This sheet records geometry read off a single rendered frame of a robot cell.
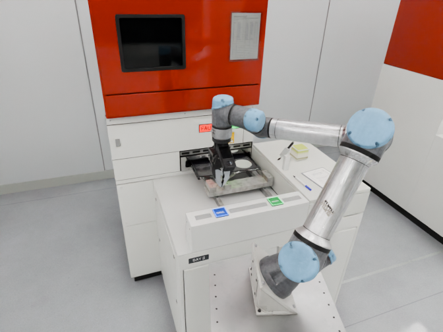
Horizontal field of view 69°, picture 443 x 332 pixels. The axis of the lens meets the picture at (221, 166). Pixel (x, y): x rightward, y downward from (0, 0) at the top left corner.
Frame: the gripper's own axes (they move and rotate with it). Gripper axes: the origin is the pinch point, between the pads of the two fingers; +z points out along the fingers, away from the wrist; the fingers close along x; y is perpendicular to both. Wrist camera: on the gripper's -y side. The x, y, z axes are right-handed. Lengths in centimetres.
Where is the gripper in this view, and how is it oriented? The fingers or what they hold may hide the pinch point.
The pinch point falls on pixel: (221, 184)
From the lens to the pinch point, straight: 128.0
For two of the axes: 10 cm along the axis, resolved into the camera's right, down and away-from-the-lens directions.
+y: -3.4, -4.7, 8.1
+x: -9.4, 1.5, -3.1
